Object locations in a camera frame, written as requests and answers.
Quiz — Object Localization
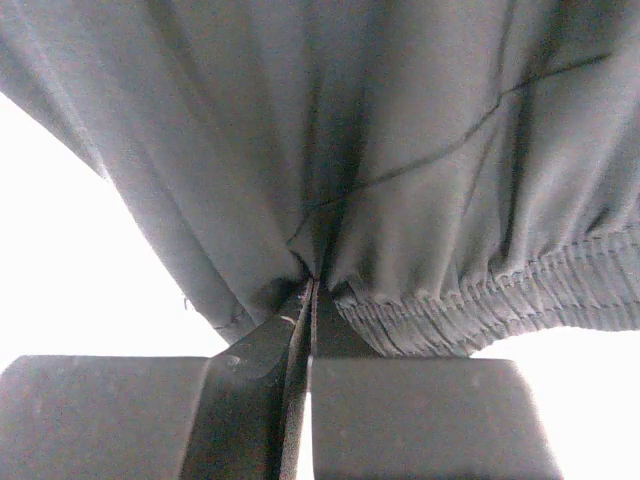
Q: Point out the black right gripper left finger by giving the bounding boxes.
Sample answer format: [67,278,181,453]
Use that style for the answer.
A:
[1,284,313,479]

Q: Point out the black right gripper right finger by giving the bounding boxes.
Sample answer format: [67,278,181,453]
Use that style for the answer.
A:
[309,284,562,479]

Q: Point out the black shorts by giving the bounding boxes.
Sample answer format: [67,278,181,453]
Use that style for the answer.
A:
[1,1,639,356]

